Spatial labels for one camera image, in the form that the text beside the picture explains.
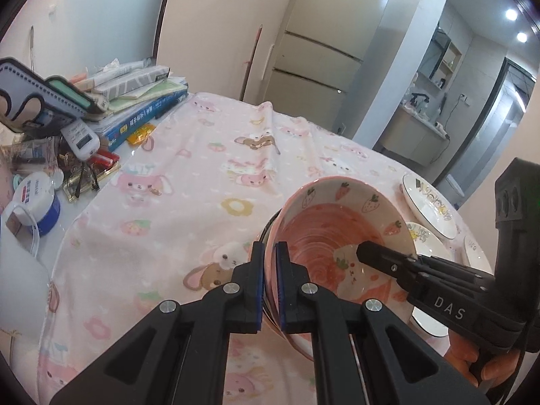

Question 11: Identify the grey striped book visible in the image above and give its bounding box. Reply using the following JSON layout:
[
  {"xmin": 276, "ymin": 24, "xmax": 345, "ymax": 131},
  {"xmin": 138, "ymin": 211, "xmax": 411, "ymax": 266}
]
[{"xmin": 90, "ymin": 64, "xmax": 170, "ymax": 96}]

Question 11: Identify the bathroom mirror cabinet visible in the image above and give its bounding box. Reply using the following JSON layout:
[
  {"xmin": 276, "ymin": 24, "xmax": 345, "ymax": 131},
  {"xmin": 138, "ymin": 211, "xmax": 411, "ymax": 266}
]
[{"xmin": 429, "ymin": 29, "xmax": 463, "ymax": 90}]

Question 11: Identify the white blue round jar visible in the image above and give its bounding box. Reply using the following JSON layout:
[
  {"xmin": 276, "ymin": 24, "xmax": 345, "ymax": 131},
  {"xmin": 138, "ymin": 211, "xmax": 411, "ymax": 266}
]
[{"xmin": 12, "ymin": 172, "xmax": 61, "ymax": 237}]

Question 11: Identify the green book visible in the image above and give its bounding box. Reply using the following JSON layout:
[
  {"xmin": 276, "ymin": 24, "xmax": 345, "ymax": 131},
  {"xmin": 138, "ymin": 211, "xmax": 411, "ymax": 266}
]
[{"xmin": 107, "ymin": 77, "xmax": 188, "ymax": 112}]

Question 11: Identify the orange yellow packet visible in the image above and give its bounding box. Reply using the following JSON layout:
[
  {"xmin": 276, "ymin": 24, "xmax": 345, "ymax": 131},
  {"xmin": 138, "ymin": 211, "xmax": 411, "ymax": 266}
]
[{"xmin": 128, "ymin": 121, "xmax": 155, "ymax": 145}]

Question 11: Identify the wooden broom stick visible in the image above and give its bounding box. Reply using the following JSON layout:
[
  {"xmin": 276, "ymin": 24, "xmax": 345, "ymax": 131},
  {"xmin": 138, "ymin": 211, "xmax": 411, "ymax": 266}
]
[{"xmin": 240, "ymin": 24, "xmax": 263, "ymax": 103}]

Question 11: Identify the cartoon animal print plate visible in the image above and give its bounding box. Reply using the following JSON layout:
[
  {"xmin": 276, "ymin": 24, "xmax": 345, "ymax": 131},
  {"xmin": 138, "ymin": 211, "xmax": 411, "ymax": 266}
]
[
  {"xmin": 406, "ymin": 220, "xmax": 456, "ymax": 339},
  {"xmin": 401, "ymin": 174, "xmax": 459, "ymax": 240}
]

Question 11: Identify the beige vanity cabinet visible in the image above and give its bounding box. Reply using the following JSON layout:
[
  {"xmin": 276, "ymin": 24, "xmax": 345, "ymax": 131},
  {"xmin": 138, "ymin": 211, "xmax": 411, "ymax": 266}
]
[{"xmin": 373, "ymin": 103, "xmax": 451, "ymax": 166}]

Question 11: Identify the white cable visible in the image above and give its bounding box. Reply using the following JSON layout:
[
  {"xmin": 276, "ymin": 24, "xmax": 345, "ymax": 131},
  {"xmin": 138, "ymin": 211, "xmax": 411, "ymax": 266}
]
[{"xmin": 0, "ymin": 204, "xmax": 43, "ymax": 258}]

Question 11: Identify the blue book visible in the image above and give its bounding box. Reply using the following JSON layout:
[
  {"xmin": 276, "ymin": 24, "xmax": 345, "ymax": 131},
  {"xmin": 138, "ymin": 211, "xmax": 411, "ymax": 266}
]
[{"xmin": 99, "ymin": 90, "xmax": 189, "ymax": 153}]

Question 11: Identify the red stapler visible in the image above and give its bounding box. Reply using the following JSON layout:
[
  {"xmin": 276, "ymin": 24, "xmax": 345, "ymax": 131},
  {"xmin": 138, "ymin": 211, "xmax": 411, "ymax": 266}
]
[{"xmin": 90, "ymin": 151, "xmax": 121, "ymax": 168}]

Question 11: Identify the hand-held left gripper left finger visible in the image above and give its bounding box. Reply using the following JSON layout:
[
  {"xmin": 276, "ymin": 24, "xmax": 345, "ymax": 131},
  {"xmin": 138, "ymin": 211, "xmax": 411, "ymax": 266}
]
[{"xmin": 50, "ymin": 240, "xmax": 266, "ymax": 405}]

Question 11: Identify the white plate with lettering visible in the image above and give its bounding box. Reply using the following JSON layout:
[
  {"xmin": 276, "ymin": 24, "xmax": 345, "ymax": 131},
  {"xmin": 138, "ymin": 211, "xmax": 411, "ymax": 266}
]
[{"xmin": 463, "ymin": 235, "xmax": 495, "ymax": 276}]

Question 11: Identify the person's right hand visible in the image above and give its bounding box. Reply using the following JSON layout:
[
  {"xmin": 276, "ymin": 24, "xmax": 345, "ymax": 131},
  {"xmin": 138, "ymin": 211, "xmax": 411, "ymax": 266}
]
[{"xmin": 447, "ymin": 328, "xmax": 521, "ymax": 391}]

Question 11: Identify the blue-grey patterned case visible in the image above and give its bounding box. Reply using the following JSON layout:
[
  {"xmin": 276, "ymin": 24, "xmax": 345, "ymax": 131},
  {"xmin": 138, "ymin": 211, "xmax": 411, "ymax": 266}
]
[{"xmin": 0, "ymin": 57, "xmax": 106, "ymax": 129}]

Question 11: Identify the beige refrigerator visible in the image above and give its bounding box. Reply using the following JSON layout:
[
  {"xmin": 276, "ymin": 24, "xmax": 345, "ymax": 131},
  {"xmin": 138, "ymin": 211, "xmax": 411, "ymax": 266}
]
[{"xmin": 258, "ymin": 0, "xmax": 401, "ymax": 136}]

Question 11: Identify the white smooth object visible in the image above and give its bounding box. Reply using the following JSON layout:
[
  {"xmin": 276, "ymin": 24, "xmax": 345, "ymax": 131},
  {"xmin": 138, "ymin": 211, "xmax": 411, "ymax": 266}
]
[{"xmin": 0, "ymin": 236, "xmax": 52, "ymax": 334}]

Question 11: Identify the pink cartoon printed tablecloth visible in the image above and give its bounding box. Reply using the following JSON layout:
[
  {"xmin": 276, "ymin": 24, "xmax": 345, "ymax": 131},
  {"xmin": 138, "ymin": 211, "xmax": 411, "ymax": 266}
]
[{"xmin": 36, "ymin": 90, "xmax": 496, "ymax": 405}]

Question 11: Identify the white remote control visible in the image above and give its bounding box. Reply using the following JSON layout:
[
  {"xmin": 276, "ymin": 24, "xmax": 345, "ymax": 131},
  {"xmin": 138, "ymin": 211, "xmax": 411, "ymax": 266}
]
[{"xmin": 60, "ymin": 118, "xmax": 102, "ymax": 162}]

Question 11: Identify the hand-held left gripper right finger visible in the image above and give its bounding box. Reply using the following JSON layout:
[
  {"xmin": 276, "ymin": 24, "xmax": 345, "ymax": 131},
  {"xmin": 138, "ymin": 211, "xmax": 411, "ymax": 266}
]
[{"xmin": 274, "ymin": 241, "xmax": 490, "ymax": 405}]

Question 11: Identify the dark framed glass door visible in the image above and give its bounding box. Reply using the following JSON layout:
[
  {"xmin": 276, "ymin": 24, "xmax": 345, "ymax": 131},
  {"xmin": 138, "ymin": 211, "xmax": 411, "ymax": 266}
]
[{"xmin": 434, "ymin": 60, "xmax": 537, "ymax": 205}]

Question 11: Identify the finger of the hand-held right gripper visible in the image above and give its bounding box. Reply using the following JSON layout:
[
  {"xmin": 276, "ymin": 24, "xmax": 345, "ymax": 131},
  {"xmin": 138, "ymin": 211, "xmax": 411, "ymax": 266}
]
[
  {"xmin": 411, "ymin": 254, "xmax": 497, "ymax": 284},
  {"xmin": 356, "ymin": 242, "xmax": 494, "ymax": 292}
]

